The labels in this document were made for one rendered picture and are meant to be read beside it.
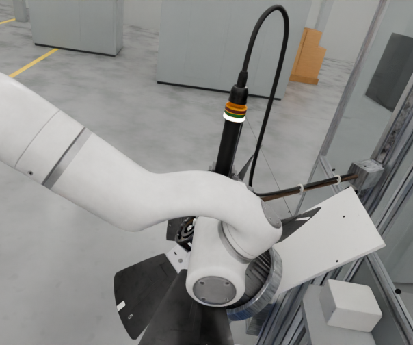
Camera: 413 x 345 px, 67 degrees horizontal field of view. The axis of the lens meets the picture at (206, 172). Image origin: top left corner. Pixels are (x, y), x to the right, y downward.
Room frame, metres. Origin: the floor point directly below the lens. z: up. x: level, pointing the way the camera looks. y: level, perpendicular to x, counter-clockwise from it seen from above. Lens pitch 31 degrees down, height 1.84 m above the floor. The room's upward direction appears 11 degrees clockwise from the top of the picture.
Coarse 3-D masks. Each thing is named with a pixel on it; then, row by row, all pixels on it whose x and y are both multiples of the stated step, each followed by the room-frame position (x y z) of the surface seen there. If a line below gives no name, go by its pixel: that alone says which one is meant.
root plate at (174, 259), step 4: (172, 248) 0.69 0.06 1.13; (176, 248) 0.69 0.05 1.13; (180, 248) 0.69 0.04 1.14; (172, 252) 0.69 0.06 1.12; (176, 252) 0.68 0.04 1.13; (180, 252) 0.68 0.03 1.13; (184, 252) 0.68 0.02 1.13; (168, 256) 0.68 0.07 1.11; (172, 256) 0.68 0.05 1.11; (176, 256) 0.68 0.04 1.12; (180, 256) 0.67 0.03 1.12; (184, 256) 0.67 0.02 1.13; (172, 260) 0.67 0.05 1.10; (176, 260) 0.67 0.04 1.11; (184, 260) 0.66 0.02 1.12; (172, 264) 0.66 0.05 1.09; (176, 264) 0.66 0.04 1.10; (180, 264) 0.66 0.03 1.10; (184, 264) 0.66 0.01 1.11; (176, 268) 0.65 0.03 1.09; (180, 268) 0.65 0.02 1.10
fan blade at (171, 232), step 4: (188, 216) 0.81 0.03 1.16; (168, 220) 0.96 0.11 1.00; (172, 220) 0.92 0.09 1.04; (176, 220) 0.89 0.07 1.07; (180, 220) 0.86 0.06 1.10; (168, 224) 0.95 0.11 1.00; (172, 224) 0.92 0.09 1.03; (176, 224) 0.88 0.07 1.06; (180, 224) 0.85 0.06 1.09; (168, 228) 0.93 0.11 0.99; (172, 228) 0.91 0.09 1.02; (176, 228) 0.88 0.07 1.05; (168, 232) 0.92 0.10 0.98; (172, 232) 0.90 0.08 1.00; (168, 236) 0.91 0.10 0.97; (172, 236) 0.89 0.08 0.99; (172, 240) 0.88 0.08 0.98
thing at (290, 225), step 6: (312, 210) 0.64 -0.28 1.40; (318, 210) 0.62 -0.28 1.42; (294, 216) 0.63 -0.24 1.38; (300, 216) 0.60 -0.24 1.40; (306, 216) 0.59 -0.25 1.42; (312, 216) 0.58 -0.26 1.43; (282, 222) 0.58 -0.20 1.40; (288, 222) 0.57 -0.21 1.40; (294, 222) 0.56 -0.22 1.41; (300, 222) 0.55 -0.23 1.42; (282, 228) 0.54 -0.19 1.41; (288, 228) 0.54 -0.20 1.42; (294, 228) 0.53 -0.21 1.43; (282, 234) 0.51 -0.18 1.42; (288, 234) 0.51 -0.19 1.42; (282, 240) 0.49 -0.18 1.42
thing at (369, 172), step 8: (360, 160) 1.00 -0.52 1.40; (368, 160) 1.01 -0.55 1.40; (376, 160) 1.01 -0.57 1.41; (352, 168) 0.96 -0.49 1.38; (360, 168) 0.94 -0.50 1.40; (368, 168) 0.94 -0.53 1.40; (376, 168) 0.96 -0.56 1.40; (360, 176) 0.93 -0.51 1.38; (368, 176) 0.91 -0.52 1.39; (376, 176) 0.95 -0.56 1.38; (352, 184) 0.94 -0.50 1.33; (360, 184) 0.92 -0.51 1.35; (368, 184) 0.93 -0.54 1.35; (376, 184) 0.96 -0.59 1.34
